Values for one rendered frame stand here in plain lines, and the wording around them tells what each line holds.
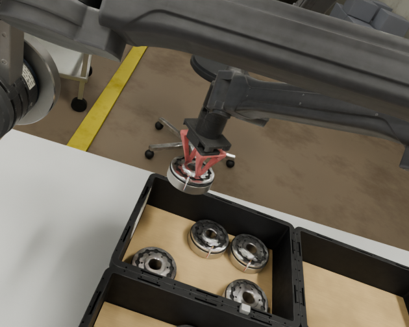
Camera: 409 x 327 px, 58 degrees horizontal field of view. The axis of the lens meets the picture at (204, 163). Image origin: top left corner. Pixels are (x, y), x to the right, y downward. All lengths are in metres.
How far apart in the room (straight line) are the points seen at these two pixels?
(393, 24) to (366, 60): 5.09
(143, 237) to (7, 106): 0.44
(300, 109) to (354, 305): 0.70
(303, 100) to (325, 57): 0.22
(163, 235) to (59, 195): 0.37
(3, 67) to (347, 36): 0.53
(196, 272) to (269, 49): 0.70
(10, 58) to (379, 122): 0.53
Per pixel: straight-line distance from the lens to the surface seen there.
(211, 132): 0.73
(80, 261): 1.02
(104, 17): 0.30
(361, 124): 0.44
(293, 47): 0.28
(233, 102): 0.59
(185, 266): 0.90
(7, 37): 0.65
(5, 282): 0.99
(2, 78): 0.69
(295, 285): 0.87
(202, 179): 0.80
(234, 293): 0.87
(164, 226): 0.96
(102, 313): 0.80
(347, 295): 1.10
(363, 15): 5.59
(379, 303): 1.16
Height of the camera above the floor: 1.53
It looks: 36 degrees down
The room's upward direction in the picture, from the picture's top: 23 degrees clockwise
